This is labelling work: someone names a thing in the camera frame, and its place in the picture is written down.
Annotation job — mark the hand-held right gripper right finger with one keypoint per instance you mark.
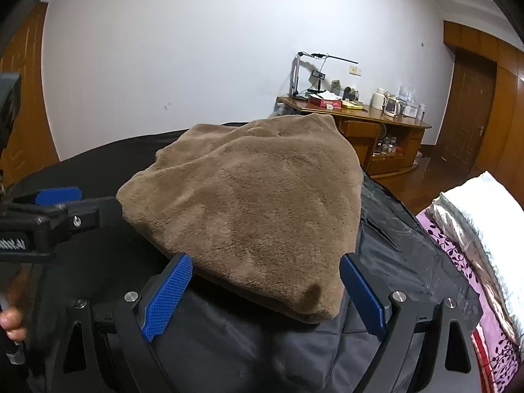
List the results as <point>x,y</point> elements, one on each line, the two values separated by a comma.
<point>362,299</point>

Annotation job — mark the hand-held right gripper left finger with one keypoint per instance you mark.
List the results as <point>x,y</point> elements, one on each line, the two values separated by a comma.
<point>168,299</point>

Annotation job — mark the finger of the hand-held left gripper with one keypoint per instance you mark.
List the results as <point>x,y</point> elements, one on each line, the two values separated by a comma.
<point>94,213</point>
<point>59,195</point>

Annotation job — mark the brown fleece garment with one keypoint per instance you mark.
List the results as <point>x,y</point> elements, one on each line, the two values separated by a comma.
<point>254,204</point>

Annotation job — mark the person's left hand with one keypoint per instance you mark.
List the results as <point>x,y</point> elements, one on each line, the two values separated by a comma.
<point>14,323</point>

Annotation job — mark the dark bed cover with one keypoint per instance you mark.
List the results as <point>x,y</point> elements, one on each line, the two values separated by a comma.
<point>401,262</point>

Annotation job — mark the pink floral bed sheet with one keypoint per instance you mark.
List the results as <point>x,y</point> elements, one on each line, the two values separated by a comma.
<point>454,254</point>

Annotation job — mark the white folded quilt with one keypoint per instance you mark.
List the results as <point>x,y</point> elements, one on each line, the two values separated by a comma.
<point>487,221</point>

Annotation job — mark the wooden desk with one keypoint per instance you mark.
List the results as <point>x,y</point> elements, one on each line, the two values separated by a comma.
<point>360,131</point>

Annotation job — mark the yellow packet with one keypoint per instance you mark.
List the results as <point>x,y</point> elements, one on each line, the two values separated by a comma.
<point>352,105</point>

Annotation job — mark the white electric kettle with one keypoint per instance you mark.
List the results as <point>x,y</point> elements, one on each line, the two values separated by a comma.
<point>393,107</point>

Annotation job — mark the white thermos jar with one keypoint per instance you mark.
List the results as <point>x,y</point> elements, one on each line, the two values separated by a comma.
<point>379,99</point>

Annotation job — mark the red box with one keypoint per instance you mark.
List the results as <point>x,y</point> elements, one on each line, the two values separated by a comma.
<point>325,101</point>

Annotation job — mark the wooden room door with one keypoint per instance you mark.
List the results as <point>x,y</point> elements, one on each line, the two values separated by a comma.
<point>466,114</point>

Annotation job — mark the phone on stand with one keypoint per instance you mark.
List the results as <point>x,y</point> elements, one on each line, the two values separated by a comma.
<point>318,77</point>

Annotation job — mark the desk lamp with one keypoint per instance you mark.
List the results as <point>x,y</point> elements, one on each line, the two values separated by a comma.
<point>295,77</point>

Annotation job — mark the wall outlet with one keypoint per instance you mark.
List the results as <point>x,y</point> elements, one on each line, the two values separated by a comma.
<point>355,71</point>

